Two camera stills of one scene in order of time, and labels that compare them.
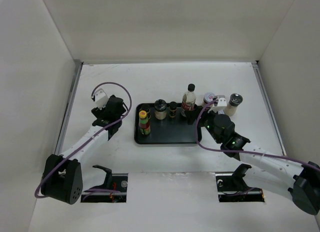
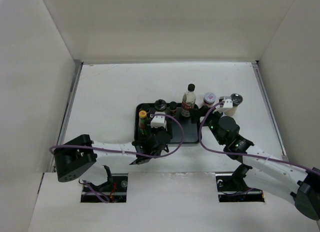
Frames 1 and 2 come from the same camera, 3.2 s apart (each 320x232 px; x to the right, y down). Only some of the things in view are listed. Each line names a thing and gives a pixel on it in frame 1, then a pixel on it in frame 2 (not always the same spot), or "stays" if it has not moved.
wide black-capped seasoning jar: [160, 107] stays
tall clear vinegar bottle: [188, 103] stays
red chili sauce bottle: [144, 124] stays
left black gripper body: [99, 113] → [155, 130]
